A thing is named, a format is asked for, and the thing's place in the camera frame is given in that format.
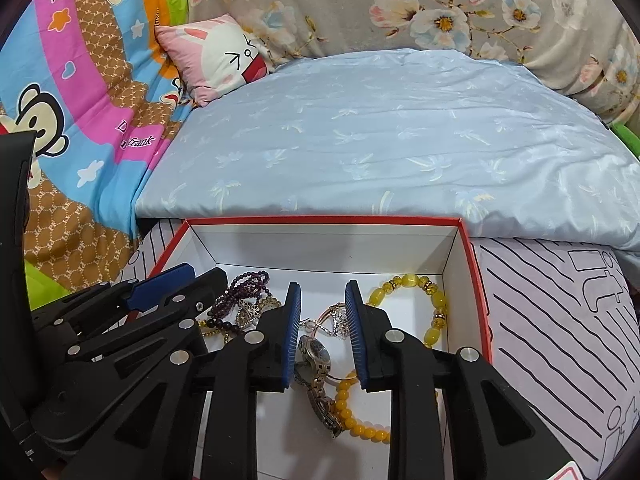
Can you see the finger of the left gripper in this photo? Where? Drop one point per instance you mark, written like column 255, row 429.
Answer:
column 184, row 304
column 149, row 293

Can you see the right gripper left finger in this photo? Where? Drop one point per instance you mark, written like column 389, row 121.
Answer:
column 195, row 416

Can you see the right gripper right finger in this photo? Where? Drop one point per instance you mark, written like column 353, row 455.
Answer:
column 453, row 415

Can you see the red white cardboard box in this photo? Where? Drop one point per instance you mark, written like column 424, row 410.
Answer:
column 323, row 254

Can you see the silver wrist watch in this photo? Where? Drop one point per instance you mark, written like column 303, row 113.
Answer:
column 311, row 372

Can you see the grey striped bed sheet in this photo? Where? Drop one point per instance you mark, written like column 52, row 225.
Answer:
column 562, row 327

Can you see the colourful monkey cartoon blanket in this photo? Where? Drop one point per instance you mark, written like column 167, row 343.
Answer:
column 104, row 100

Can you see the pink bunny pillow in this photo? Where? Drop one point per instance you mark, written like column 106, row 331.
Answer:
column 213, row 57

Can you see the light blue quilt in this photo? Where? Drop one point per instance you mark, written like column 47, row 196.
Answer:
column 404, row 133

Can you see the green plastic object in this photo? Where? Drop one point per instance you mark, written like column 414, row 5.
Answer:
column 630, row 139

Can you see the grey floral blanket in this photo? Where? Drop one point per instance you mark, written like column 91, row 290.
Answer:
column 582, row 48

